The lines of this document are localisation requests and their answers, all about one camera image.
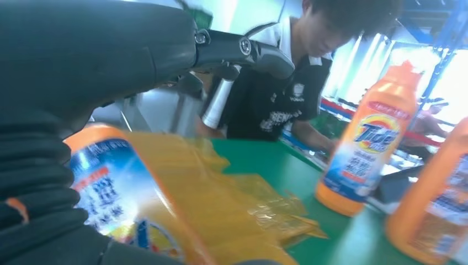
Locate white table metal legs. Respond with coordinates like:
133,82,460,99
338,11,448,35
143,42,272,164
91,73,237,139

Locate person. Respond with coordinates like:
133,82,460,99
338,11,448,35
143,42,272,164
195,0,403,155

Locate yellow plastic sheet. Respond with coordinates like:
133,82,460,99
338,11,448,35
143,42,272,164
124,131,330,265

